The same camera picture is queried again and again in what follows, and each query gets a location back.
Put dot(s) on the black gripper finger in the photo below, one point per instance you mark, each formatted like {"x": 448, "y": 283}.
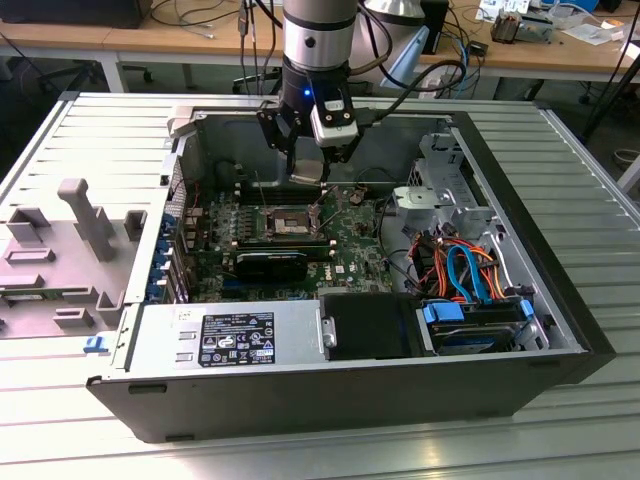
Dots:
{"x": 350, "y": 150}
{"x": 270, "y": 125}

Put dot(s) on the silver square CPU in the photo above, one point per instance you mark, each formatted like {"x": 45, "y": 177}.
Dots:
{"x": 306, "y": 172}

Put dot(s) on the thin metal locking lever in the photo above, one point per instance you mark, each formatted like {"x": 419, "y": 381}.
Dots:
{"x": 259, "y": 188}
{"x": 332, "y": 218}

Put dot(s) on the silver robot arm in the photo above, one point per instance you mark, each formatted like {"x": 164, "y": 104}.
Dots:
{"x": 320, "y": 40}

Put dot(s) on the blue expansion slot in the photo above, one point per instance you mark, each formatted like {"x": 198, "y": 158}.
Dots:
{"x": 231, "y": 289}

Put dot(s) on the copper CPU cooler heatsink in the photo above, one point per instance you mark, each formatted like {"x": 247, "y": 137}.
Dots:
{"x": 505, "y": 27}

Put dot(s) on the silver drive cage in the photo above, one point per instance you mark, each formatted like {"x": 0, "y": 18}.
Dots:
{"x": 425, "y": 199}

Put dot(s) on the green motherboard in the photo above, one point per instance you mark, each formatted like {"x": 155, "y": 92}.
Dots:
{"x": 350, "y": 240}

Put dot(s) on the white power adapter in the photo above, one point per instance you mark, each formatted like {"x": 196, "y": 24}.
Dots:
{"x": 430, "y": 86}

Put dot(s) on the pale blue teach pendant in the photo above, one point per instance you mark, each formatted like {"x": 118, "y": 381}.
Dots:
{"x": 407, "y": 55}

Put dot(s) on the RAM stick black chips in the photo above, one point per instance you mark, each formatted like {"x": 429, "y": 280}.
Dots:
{"x": 285, "y": 244}

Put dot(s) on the wooden desk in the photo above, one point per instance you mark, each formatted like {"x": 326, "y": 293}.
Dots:
{"x": 165, "y": 40}

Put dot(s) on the black graphics card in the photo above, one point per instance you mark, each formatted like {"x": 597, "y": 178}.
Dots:
{"x": 270, "y": 267}

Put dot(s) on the black box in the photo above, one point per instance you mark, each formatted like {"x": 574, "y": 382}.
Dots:
{"x": 437, "y": 30}

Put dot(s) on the hard disk blue carrier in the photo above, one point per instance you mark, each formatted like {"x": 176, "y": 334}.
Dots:
{"x": 442, "y": 314}

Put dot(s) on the white printed box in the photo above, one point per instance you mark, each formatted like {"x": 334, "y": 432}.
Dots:
{"x": 500, "y": 9}

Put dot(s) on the black flat case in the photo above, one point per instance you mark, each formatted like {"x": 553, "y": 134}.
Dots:
{"x": 75, "y": 12}

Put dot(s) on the silver power supply unit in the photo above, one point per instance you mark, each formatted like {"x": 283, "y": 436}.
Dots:
{"x": 160, "y": 325}

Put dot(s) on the black open PC case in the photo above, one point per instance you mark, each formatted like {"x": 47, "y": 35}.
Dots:
{"x": 300, "y": 400}

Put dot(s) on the black stand leg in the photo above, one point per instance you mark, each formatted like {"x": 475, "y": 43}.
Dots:
{"x": 611, "y": 95}

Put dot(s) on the white paper sheet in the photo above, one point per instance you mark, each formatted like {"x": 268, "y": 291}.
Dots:
{"x": 590, "y": 31}

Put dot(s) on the grey parts rack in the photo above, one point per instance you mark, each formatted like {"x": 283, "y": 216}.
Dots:
{"x": 50, "y": 280}

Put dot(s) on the green RAM stick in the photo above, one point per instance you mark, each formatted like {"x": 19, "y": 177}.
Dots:
{"x": 22, "y": 297}

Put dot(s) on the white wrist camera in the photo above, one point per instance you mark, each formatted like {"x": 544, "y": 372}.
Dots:
{"x": 332, "y": 135}

